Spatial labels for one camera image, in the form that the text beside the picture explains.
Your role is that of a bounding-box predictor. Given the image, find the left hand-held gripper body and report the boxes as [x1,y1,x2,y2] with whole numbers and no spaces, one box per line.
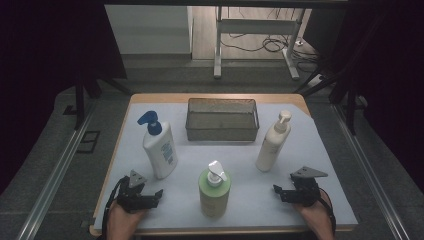
[115,169,161,214]

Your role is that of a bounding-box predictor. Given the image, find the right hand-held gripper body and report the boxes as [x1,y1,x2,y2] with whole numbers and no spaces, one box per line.
[282,165,330,207]

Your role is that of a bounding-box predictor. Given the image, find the white bottle with blue pump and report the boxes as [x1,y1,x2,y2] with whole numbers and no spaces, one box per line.
[136,110,179,181]

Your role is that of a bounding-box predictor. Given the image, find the cream pump lotion bottle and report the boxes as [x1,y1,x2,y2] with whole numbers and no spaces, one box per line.
[255,109,293,173]

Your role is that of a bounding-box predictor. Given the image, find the green bottle with white pump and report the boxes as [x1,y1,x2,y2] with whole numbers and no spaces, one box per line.
[198,160,232,219]

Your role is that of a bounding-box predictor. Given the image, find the grey wire mesh basket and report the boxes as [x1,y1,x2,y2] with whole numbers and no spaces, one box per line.
[185,97,260,142]

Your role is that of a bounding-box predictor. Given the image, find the person's left hand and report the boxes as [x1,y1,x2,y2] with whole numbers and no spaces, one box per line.
[107,199,148,238]

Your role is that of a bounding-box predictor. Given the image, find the person's right hand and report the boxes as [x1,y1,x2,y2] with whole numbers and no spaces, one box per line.
[292,197,334,238]

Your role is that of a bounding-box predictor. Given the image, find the pale blue table mat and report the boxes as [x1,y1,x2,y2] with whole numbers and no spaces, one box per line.
[93,102,359,232]

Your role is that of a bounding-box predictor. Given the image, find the black metal stand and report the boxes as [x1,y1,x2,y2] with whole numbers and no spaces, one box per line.
[293,64,360,135]

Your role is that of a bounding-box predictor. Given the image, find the white power strip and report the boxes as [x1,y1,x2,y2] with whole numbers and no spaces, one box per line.
[304,74,326,90]

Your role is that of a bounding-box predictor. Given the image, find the black tripod stand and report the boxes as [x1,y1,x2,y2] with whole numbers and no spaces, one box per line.
[73,71,132,131]

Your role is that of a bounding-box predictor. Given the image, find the dark curtain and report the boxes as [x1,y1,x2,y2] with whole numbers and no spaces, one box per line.
[0,0,128,194]
[302,0,424,193]

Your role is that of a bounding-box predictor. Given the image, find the white cabinet panel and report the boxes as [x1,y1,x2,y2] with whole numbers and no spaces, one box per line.
[104,4,194,55]

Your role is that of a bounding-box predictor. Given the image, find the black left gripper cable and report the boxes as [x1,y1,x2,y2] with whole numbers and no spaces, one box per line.
[101,175,130,240]

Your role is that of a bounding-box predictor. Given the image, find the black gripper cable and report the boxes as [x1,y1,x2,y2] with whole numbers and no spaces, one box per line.
[318,187,337,235]
[101,175,130,240]

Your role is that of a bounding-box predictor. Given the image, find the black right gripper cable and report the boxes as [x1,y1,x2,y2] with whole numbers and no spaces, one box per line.
[318,187,337,235]

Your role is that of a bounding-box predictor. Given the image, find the aluminium rail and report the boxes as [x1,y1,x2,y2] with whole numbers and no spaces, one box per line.
[16,101,98,240]
[331,103,412,240]

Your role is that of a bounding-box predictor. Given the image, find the black floor cables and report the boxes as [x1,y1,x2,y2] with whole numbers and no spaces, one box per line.
[219,6,322,73]

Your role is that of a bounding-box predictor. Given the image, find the white metal stand frame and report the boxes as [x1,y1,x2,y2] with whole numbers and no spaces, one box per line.
[213,6,306,81]

